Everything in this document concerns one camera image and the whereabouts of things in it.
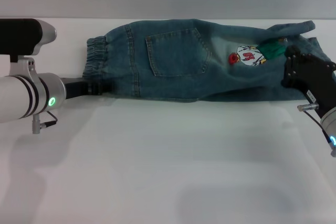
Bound arm connector cable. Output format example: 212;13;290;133
31;110;58;134
297;103;332;144

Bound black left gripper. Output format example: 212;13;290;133
61;77;114;101

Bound blue denim shorts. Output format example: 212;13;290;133
82;18;336;103

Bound left arm connector cable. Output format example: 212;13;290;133
31;110;58;134

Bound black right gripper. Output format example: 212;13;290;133
280;45;336;119

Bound right arm connector cable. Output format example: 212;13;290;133
297;103;332;144

